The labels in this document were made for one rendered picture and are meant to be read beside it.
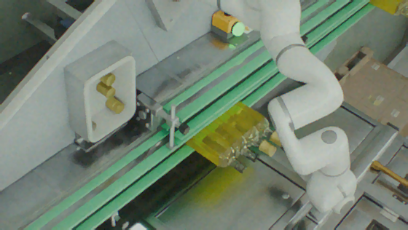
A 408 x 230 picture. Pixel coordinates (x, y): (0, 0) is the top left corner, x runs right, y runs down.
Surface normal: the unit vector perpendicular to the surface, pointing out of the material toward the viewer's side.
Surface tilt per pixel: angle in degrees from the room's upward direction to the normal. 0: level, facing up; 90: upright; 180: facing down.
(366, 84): 82
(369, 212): 90
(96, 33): 0
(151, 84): 90
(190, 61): 90
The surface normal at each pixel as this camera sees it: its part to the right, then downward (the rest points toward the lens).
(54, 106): 0.76, 0.50
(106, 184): 0.08, -0.72
